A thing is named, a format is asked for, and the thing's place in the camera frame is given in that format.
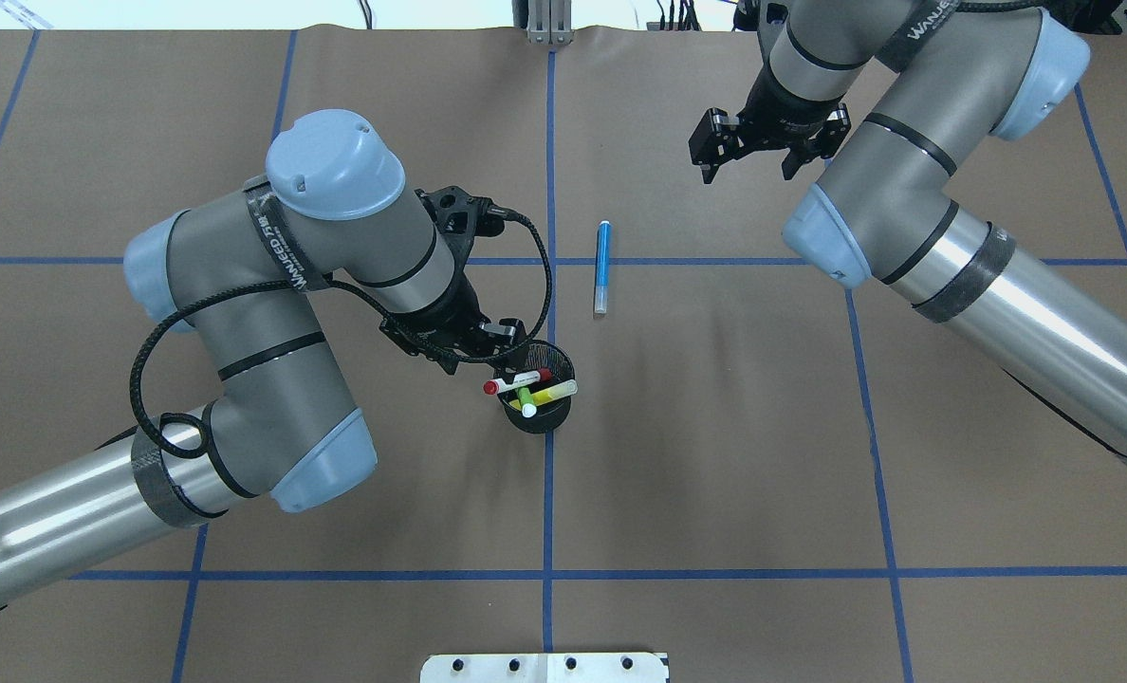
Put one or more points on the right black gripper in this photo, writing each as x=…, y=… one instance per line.
x=784, y=110

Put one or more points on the blue marker pen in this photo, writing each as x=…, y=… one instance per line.
x=602, y=264

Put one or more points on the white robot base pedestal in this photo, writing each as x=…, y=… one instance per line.
x=547, y=667

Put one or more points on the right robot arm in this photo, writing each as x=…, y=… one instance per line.
x=895, y=95

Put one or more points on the yellow highlighter pen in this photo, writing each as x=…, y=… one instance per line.
x=549, y=392

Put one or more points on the red capped white marker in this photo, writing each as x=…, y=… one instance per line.
x=497, y=386

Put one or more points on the aluminium frame post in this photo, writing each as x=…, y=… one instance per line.
x=545, y=23

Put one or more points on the black mesh pen cup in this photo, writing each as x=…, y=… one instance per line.
x=551, y=413

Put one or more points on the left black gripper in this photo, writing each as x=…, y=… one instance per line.
x=450, y=314

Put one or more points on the green highlighter pen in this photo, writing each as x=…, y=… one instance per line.
x=527, y=404

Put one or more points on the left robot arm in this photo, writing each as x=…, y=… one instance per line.
x=236, y=391

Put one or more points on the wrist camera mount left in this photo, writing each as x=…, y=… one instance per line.
x=461, y=217

